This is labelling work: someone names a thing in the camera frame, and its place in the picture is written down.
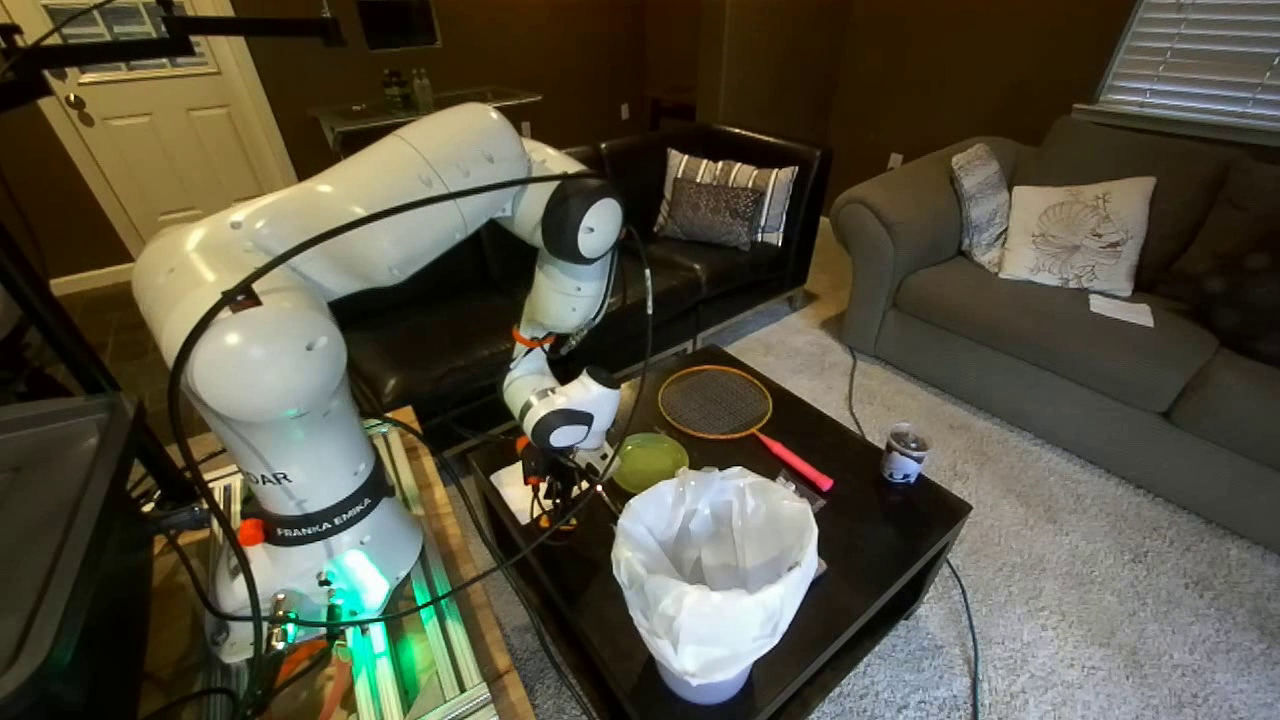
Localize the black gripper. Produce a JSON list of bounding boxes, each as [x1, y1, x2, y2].
[[520, 440, 602, 532]]

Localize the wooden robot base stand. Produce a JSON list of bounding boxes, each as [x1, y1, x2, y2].
[[133, 412, 536, 720]]

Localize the green plate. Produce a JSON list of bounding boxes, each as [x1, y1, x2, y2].
[[610, 429, 693, 498]]

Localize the white bin with bag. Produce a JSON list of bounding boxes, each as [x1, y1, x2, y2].
[[610, 460, 826, 709]]

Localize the orange racket fly swatter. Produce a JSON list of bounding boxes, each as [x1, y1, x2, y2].
[[654, 361, 842, 498]]

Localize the black leather sofa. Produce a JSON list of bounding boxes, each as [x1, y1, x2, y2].
[[323, 121, 831, 453]]

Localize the dark grey patterned pillow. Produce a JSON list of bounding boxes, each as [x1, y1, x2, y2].
[[654, 178, 767, 257]]

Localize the black coffee table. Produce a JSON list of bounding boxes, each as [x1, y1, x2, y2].
[[455, 346, 977, 720]]

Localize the small metal can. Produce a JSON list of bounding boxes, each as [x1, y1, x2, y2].
[[876, 423, 933, 488]]

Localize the white striped pillow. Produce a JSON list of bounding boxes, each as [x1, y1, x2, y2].
[[654, 146, 804, 254]]

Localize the black box cabinet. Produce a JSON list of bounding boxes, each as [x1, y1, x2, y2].
[[0, 394, 157, 720]]

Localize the grey fabric sofa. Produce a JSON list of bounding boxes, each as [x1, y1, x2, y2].
[[827, 111, 1280, 558]]

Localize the grey striped pillow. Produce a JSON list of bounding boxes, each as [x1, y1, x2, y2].
[[947, 142, 1018, 276]]

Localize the white panel door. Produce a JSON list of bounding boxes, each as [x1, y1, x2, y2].
[[4, 0, 301, 257]]

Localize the grey shag rug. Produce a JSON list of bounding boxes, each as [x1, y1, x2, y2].
[[454, 305, 1280, 720]]

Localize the white embroidered pillow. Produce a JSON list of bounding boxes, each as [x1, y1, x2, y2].
[[997, 173, 1159, 301]]

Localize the white paper sheet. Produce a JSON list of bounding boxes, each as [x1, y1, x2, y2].
[[1086, 288, 1159, 331]]

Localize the dark brown cushion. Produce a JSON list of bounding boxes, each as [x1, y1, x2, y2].
[[1157, 157, 1280, 369]]

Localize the white window blinds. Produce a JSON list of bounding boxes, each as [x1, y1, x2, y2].
[[1071, 0, 1280, 150]]

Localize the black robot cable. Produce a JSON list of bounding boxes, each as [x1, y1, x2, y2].
[[166, 169, 662, 672]]

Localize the black floor cable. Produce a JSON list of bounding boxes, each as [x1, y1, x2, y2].
[[842, 336, 985, 720]]

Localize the dark wall picture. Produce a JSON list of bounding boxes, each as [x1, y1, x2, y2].
[[354, 0, 445, 58]]

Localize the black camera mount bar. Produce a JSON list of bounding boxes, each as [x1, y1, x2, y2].
[[0, 4, 344, 111]]

